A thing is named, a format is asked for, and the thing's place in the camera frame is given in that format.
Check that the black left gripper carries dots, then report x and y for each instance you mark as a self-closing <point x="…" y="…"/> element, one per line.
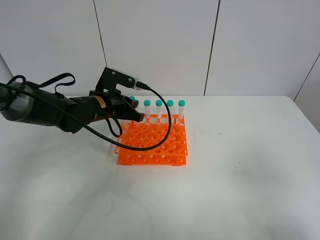
<point x="105" y="105"/>

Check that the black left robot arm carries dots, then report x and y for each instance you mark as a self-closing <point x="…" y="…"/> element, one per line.
<point x="27" y="102"/>

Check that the orange test tube rack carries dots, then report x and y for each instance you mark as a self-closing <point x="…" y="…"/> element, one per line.
<point x="148" y="133"/>

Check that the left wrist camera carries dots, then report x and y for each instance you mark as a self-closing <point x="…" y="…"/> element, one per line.
<point x="110" y="78"/>

